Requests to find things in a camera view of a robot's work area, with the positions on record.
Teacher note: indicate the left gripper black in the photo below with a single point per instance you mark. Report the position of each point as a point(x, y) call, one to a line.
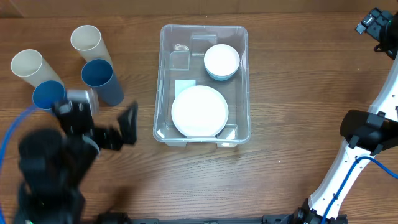
point(128, 132)

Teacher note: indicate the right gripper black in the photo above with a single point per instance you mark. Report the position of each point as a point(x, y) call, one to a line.
point(373, 25)

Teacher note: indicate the blue cup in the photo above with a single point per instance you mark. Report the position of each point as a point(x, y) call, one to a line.
point(99, 75)
point(48, 93)

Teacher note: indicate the pink plate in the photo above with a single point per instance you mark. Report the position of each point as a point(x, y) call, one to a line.
point(200, 111)

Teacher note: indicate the beige cup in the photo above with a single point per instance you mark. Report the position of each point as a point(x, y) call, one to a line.
point(88, 41)
point(30, 66)

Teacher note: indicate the light blue bowl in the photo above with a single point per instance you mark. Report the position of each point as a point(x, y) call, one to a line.
point(220, 77)

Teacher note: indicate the pink bowl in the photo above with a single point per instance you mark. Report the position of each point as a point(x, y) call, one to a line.
point(221, 59)

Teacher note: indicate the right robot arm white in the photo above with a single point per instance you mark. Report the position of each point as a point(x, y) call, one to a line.
point(365, 133)

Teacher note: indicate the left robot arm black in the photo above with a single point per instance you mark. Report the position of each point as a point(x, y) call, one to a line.
point(54, 163)

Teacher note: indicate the clear plastic storage bin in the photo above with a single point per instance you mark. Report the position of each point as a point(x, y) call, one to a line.
point(181, 57)

